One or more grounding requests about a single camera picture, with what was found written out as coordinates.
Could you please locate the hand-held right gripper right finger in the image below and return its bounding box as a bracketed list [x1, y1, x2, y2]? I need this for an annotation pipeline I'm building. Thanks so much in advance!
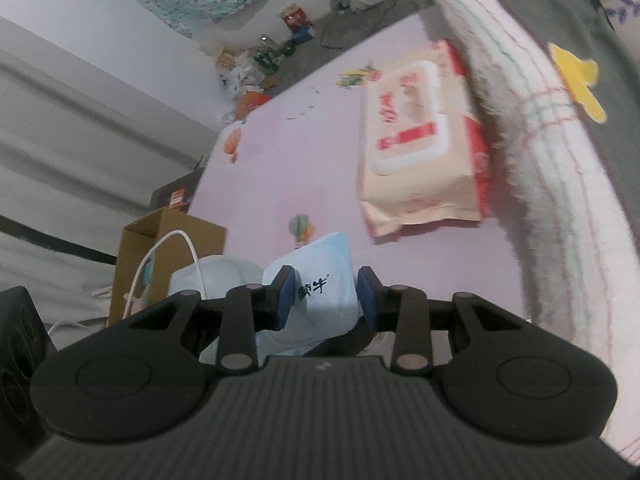
[356, 266, 550, 374]

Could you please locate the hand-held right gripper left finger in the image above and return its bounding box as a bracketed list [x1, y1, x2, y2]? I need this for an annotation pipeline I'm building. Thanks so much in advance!
[107, 266, 297, 373]

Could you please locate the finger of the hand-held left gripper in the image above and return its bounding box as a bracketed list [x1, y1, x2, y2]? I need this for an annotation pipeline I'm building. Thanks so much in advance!
[320, 317, 378, 357]

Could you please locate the blue snack pouch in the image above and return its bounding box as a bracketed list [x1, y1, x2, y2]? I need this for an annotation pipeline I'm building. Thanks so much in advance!
[255, 231, 361, 356]

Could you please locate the white plastic bag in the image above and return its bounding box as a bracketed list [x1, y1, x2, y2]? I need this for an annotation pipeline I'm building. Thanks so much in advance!
[167, 255, 266, 306]

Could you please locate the brown cardboard box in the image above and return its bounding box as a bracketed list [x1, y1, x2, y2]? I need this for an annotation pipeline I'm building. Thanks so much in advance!
[109, 207, 227, 328]

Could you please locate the pink printed mat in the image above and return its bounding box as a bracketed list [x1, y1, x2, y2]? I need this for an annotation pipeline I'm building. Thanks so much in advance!
[187, 2, 531, 361]

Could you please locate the dark box with orange label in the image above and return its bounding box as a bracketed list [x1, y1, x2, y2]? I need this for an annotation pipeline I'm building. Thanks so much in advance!
[151, 172, 207, 217]

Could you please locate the peach wipes packet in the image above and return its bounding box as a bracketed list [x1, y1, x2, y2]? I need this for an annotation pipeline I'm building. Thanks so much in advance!
[356, 39, 490, 247]

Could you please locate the orange snack bag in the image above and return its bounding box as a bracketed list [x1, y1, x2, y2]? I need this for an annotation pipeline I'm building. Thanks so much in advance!
[234, 87, 266, 118]

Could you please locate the white plaid blanket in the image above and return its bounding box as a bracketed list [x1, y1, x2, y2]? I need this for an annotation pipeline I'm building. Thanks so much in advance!
[417, 0, 640, 361]

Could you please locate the pile of litter and bottles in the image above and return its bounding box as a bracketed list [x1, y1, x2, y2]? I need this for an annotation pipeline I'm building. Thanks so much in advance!
[215, 34, 296, 96]

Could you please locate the red packet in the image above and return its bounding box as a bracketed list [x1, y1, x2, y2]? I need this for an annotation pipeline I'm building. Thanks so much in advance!
[281, 6, 313, 31]

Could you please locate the grey duvet with yellow ducks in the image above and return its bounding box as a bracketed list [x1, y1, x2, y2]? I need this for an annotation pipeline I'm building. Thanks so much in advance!
[480, 0, 640, 171]

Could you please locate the pale plaid cloth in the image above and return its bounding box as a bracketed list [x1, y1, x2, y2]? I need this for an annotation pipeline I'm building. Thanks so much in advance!
[590, 0, 640, 26]

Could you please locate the white cable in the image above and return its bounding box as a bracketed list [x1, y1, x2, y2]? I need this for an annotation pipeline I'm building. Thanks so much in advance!
[47, 230, 203, 333]

